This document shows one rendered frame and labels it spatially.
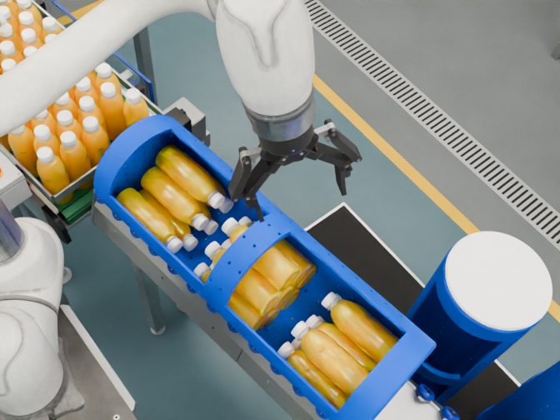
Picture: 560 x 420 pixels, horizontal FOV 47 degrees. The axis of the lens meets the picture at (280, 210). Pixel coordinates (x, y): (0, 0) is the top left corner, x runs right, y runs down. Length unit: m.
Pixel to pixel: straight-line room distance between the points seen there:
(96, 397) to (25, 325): 0.28
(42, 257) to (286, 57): 0.84
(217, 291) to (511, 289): 0.75
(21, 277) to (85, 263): 1.46
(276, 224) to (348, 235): 1.27
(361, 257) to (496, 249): 0.99
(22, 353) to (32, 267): 0.18
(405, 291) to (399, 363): 1.31
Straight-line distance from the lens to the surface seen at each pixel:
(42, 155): 1.76
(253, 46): 0.68
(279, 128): 0.79
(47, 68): 0.82
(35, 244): 1.39
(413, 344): 1.40
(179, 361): 2.62
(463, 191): 3.17
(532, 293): 1.76
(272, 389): 1.69
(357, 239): 2.71
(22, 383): 1.35
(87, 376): 1.54
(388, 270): 2.68
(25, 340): 1.31
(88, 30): 0.84
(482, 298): 1.70
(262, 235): 1.43
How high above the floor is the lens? 2.49
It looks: 59 degrees down
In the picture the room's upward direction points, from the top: 8 degrees clockwise
